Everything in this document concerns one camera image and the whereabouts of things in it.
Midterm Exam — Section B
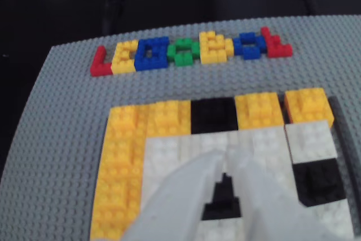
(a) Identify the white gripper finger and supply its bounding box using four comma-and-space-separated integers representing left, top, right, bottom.
224, 150, 356, 241
121, 150, 226, 241

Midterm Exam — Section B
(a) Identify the black lego cube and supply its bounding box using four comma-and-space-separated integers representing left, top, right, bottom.
200, 172, 243, 221
292, 158, 348, 208
190, 97, 240, 135

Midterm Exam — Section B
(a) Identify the grey studded lego baseplate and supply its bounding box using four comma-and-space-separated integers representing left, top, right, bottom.
0, 14, 361, 241

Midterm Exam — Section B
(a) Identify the green brick letter o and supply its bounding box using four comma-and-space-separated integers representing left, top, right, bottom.
166, 38, 200, 67

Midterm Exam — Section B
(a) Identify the yellow brick letter e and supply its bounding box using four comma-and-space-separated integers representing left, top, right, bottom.
111, 40, 139, 74

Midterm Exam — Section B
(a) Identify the yellow brick letter b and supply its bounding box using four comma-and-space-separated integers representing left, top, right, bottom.
199, 31, 235, 65

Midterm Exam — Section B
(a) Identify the red brick letter L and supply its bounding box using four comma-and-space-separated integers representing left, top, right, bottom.
90, 46, 113, 77

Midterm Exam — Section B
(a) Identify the blue brick letter o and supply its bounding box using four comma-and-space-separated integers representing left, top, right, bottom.
232, 33, 267, 60

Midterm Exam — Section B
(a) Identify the red brick letter t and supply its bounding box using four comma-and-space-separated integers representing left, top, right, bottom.
261, 26, 293, 59

